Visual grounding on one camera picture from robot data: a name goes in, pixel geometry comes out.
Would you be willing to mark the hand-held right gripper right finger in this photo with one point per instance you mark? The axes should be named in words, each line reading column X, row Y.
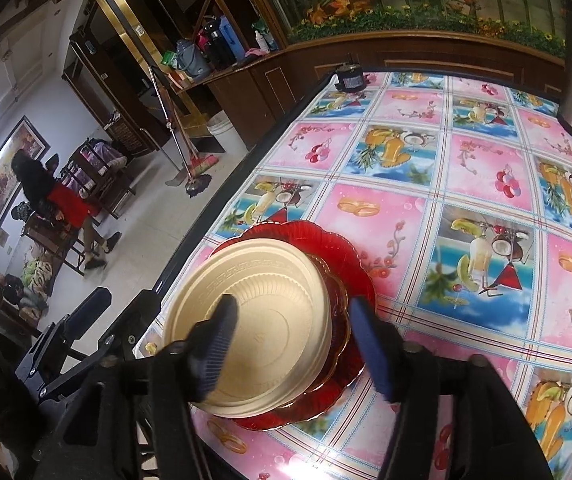
column 373, row 350

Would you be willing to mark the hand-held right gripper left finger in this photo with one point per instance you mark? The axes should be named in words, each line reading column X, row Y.
column 215, row 345

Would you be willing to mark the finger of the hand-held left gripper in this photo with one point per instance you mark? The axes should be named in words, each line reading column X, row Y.
column 90, row 310
column 138, row 317

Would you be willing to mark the beige plastic bowl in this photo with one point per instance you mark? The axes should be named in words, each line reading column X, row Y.
column 327, row 330
column 266, row 330

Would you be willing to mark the red gold-rimmed plate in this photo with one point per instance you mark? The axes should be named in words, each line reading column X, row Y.
column 338, row 305

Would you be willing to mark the large red scalloped plate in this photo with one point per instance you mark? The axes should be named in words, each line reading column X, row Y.
column 351, row 270

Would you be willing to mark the dark wooden chair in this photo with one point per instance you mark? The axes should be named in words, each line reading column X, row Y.
column 100, row 175

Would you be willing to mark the red-headed broom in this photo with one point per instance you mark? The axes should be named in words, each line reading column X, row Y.
column 204, row 164

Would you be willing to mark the white bucket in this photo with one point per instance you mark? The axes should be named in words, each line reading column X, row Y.
column 220, row 127

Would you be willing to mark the green packet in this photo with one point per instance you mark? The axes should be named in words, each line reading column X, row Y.
column 168, row 58

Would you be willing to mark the grey-blue jug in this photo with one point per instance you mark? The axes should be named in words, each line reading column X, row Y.
column 188, row 57

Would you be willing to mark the dark wooden cabinet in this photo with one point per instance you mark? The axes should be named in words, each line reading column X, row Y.
column 276, row 85

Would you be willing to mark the black and red thermos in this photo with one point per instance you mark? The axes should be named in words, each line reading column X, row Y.
column 210, row 42

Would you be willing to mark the pink cloth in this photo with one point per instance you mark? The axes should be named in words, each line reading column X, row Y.
column 256, row 53

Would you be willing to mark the blue container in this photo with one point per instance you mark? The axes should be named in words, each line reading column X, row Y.
column 228, row 35

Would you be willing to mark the white spray bottle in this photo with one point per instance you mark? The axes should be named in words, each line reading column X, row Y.
column 261, row 40

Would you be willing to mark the framed wall painting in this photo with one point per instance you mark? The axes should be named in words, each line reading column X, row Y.
column 10, row 165

